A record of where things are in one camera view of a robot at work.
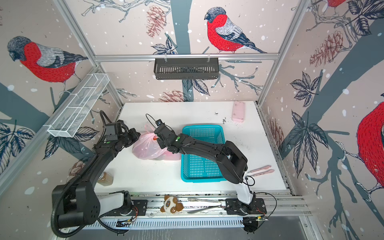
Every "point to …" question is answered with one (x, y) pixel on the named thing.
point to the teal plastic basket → (197, 169)
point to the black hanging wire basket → (186, 68)
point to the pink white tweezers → (264, 168)
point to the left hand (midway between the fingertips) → (139, 132)
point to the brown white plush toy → (171, 205)
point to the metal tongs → (204, 208)
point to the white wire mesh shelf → (68, 121)
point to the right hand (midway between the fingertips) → (161, 137)
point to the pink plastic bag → (147, 146)
